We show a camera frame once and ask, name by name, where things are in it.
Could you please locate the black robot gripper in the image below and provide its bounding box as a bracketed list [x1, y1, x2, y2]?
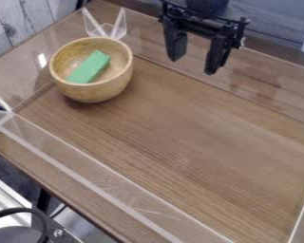
[160, 0, 250, 75]

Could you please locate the green rectangular block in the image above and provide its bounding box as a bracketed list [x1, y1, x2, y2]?
[66, 50, 111, 84]

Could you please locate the brown wooden bowl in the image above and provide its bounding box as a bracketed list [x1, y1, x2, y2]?
[50, 37, 134, 103]

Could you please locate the black metal table leg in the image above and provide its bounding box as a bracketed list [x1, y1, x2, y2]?
[38, 189, 52, 213]

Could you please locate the clear acrylic tray wall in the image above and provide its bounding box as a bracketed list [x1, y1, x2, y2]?
[0, 0, 304, 243]

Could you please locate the black cable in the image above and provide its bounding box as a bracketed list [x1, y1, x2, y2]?
[0, 207, 51, 243]

